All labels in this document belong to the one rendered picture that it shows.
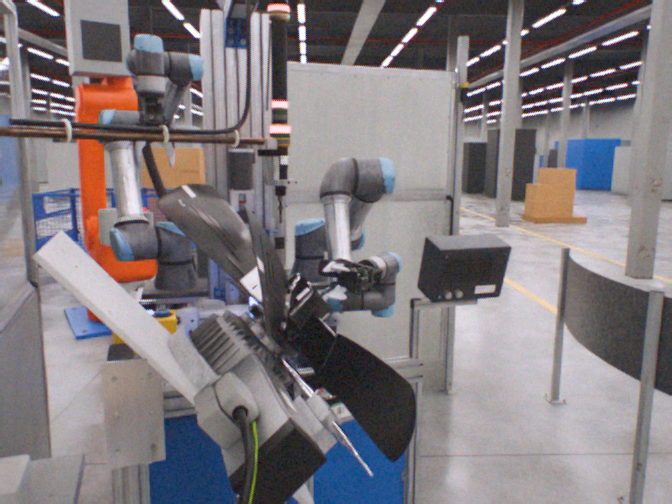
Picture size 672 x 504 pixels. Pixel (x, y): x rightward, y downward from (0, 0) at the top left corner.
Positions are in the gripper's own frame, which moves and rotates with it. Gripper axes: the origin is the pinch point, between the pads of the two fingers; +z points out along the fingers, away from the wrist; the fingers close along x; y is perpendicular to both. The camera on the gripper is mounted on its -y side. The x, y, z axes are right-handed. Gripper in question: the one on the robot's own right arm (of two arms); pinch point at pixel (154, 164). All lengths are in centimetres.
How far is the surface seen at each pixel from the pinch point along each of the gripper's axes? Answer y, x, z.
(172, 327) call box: -19.5, -2.1, 42.9
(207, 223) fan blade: -54, -9, 11
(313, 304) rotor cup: -66, -28, 26
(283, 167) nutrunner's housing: -52, -25, -1
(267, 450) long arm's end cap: -100, -11, 36
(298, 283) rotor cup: -63, -25, 22
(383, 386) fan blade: -84, -35, 37
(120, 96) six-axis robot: 358, 18, -50
